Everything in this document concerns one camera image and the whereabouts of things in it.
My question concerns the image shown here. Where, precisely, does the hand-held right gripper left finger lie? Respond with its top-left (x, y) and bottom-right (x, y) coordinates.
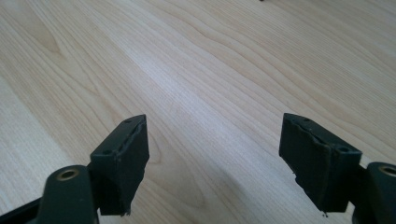
top-left (90, 113), bottom-right (150, 217)

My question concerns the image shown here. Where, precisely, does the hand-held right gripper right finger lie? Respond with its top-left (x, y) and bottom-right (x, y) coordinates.
top-left (277, 112), bottom-right (363, 215)

